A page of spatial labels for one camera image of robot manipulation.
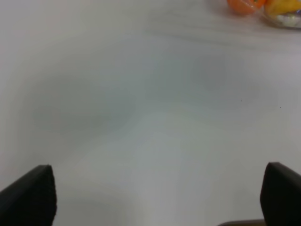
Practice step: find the orange fruit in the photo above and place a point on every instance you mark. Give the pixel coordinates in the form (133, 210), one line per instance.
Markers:
(245, 7)

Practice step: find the yellow pear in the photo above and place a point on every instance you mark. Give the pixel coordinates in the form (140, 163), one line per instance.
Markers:
(279, 7)

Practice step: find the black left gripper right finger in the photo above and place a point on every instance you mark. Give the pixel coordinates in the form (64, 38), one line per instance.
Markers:
(280, 197)

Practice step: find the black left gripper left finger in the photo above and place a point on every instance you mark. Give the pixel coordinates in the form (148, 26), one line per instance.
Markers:
(31, 200)

